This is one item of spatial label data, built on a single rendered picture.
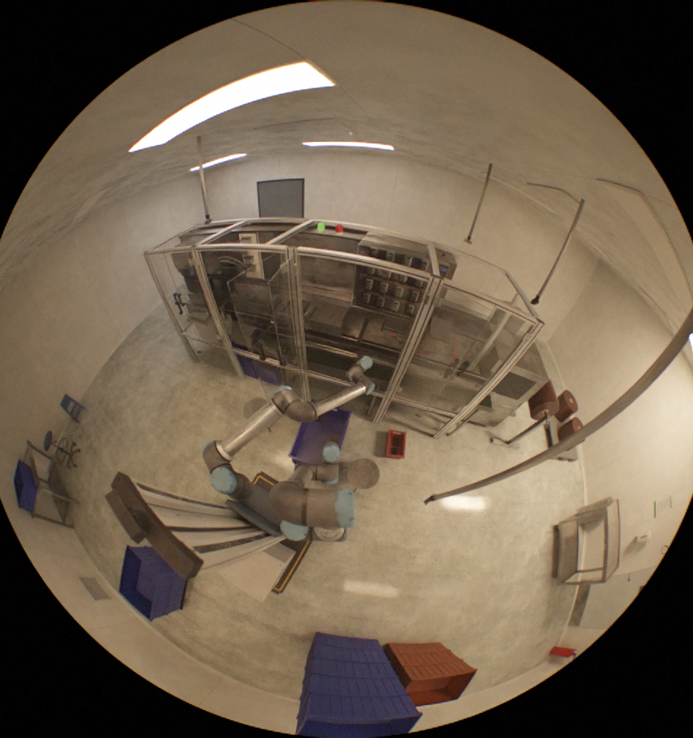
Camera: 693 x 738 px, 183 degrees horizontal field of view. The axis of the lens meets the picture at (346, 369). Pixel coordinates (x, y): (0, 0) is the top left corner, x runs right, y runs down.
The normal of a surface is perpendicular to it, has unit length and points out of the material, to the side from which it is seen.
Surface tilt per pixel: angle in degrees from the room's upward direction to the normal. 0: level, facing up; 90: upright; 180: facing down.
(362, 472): 0
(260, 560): 0
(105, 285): 90
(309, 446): 0
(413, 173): 90
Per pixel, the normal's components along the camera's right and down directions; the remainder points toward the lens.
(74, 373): 0.96, 0.27
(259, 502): 0.08, -0.62
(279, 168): -0.29, 0.74
